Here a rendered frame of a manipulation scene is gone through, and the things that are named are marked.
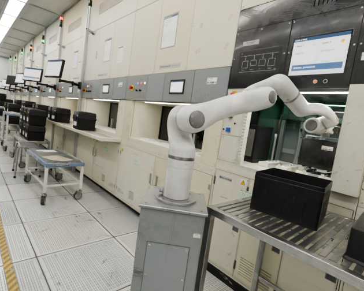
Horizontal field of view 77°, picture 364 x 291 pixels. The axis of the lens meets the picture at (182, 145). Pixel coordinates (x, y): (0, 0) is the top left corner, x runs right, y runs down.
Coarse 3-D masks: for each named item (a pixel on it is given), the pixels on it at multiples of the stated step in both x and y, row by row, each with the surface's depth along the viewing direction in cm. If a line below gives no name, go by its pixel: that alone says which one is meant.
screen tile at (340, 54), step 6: (324, 42) 124; (330, 42) 122; (336, 42) 120; (342, 48) 118; (318, 54) 126; (324, 54) 124; (330, 54) 122; (336, 54) 120; (342, 54) 118; (318, 60) 126; (324, 60) 124
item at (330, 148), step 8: (312, 136) 154; (320, 136) 150; (328, 136) 147; (304, 144) 148; (312, 144) 145; (320, 144) 142; (328, 144) 139; (336, 144) 136; (304, 152) 148; (312, 152) 145; (320, 152) 142; (328, 152) 138; (304, 160) 148; (312, 160) 145; (320, 160) 141; (328, 160) 138; (320, 168) 141; (328, 168) 138
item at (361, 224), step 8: (360, 216) 83; (360, 224) 74; (352, 232) 70; (360, 232) 68; (352, 240) 69; (360, 240) 68; (352, 248) 69; (360, 248) 68; (344, 256) 71; (352, 256) 69; (360, 256) 68; (360, 264) 68
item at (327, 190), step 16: (256, 176) 103; (272, 176) 99; (288, 176) 120; (304, 176) 115; (256, 192) 103; (272, 192) 99; (288, 192) 95; (304, 192) 91; (320, 192) 88; (256, 208) 103; (272, 208) 99; (288, 208) 95; (304, 208) 91; (320, 208) 88; (304, 224) 91; (320, 224) 96
